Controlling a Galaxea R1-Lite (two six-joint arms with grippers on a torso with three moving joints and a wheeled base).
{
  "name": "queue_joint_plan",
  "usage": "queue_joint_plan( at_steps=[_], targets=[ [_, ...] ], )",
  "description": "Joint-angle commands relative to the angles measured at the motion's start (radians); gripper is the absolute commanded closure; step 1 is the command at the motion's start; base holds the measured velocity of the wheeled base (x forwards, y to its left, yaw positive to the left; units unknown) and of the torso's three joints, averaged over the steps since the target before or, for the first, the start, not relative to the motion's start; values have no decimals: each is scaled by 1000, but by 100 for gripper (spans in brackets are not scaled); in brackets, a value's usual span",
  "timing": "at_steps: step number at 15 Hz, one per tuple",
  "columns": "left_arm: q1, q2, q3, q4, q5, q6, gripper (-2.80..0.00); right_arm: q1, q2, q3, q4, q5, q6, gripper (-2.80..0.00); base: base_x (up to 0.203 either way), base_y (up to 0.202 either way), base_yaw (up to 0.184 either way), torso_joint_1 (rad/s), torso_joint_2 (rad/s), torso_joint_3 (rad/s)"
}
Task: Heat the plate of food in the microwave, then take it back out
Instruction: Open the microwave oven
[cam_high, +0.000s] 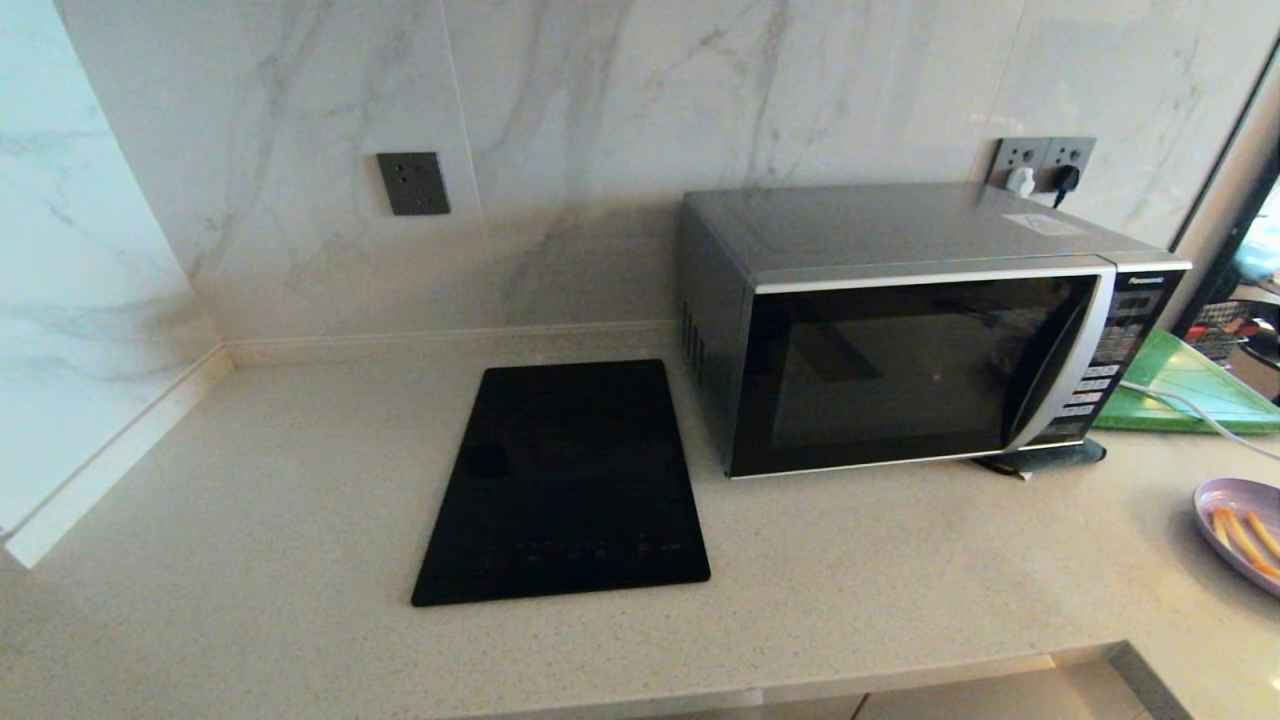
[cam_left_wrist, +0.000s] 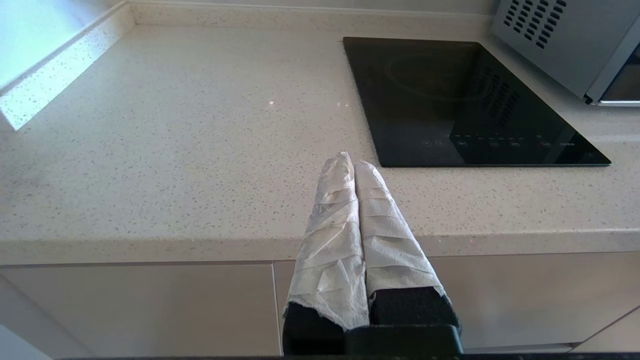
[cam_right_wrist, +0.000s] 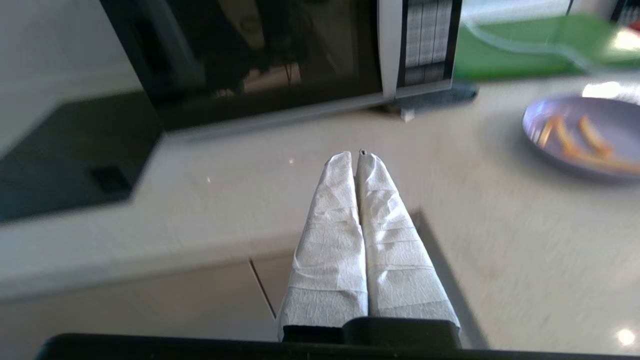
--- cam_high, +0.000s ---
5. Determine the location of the purple plate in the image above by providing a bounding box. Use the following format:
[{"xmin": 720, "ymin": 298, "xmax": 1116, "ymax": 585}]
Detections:
[{"xmin": 1194, "ymin": 477, "xmax": 1280, "ymax": 599}]

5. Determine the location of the silver black microwave oven body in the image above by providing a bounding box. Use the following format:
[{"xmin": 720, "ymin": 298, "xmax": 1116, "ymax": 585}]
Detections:
[{"xmin": 680, "ymin": 182, "xmax": 1193, "ymax": 479}]

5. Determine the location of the black induction cooktop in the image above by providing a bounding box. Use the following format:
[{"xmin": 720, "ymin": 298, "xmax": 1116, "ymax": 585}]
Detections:
[{"xmin": 411, "ymin": 359, "xmax": 712, "ymax": 608}]

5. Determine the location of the green cutting board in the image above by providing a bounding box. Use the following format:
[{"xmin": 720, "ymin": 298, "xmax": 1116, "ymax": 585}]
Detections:
[{"xmin": 1093, "ymin": 330, "xmax": 1280, "ymax": 435}]

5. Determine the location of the single grey wall socket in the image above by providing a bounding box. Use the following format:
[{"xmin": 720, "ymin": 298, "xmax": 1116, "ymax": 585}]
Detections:
[{"xmin": 376, "ymin": 152, "xmax": 452, "ymax": 217}]

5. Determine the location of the grey paired wall socket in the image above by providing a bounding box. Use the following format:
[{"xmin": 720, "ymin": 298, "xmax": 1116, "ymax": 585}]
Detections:
[
  {"xmin": 1040, "ymin": 137, "xmax": 1097, "ymax": 196},
  {"xmin": 988, "ymin": 138, "xmax": 1051, "ymax": 193}
]

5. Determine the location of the white power cable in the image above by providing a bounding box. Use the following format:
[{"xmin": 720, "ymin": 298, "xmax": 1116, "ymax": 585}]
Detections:
[{"xmin": 1118, "ymin": 380, "xmax": 1280, "ymax": 463}]

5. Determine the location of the black wire basket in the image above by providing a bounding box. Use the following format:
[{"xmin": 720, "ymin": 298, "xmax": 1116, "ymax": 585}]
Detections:
[{"xmin": 1190, "ymin": 300, "xmax": 1280, "ymax": 361}]

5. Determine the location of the black window frame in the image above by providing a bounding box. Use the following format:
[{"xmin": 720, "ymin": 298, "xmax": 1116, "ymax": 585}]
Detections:
[{"xmin": 1168, "ymin": 40, "xmax": 1280, "ymax": 336}]

